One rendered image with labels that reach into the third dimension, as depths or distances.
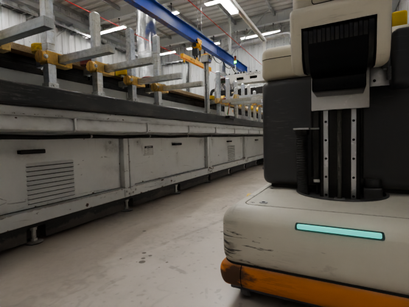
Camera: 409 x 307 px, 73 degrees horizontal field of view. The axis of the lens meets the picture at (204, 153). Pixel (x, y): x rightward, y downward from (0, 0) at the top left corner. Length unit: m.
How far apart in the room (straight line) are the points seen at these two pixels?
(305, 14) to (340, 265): 0.62
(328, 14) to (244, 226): 0.58
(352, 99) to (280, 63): 0.29
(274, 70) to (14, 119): 0.98
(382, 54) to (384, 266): 0.48
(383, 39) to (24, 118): 1.19
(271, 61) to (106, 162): 1.18
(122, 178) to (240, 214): 1.24
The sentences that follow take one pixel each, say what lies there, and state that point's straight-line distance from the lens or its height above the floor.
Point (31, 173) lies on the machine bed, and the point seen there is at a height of 0.34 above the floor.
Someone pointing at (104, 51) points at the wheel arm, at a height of 0.81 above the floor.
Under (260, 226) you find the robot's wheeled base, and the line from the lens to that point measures 0.78.
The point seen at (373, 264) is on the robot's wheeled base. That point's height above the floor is 0.18.
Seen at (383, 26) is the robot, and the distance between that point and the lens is 0.79.
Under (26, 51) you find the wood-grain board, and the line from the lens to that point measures 1.49.
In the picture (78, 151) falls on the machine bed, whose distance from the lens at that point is 1.69.
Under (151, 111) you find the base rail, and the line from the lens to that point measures 1.73.
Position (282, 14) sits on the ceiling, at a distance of 11.44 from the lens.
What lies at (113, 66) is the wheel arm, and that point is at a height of 0.84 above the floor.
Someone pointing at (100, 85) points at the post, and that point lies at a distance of 1.49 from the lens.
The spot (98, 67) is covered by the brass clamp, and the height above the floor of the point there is 0.84.
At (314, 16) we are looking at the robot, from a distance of 0.80.
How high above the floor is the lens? 0.48
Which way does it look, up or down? 3 degrees down
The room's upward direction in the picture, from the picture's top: 2 degrees counter-clockwise
